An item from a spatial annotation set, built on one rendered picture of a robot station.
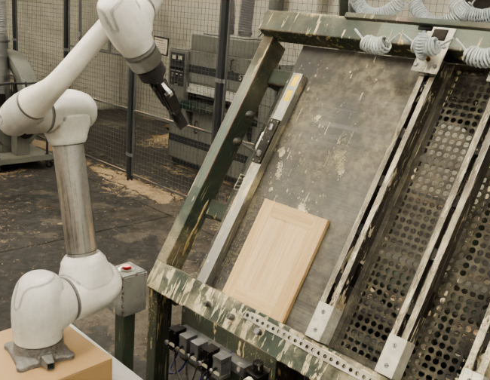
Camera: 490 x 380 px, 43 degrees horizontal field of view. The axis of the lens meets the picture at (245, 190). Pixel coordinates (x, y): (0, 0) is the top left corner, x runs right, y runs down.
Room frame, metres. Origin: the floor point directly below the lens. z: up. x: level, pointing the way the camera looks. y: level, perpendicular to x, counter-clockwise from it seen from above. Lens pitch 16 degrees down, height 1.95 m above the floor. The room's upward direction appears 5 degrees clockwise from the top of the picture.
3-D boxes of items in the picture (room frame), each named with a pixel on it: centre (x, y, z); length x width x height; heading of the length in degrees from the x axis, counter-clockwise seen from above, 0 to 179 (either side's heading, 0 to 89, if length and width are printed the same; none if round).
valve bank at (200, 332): (2.01, 0.07, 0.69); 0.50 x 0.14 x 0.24; 47
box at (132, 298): (2.26, 0.44, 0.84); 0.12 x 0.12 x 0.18; 47
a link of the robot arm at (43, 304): (1.78, 0.62, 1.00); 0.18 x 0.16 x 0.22; 144
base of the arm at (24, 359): (1.76, 0.61, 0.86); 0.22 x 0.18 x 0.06; 35
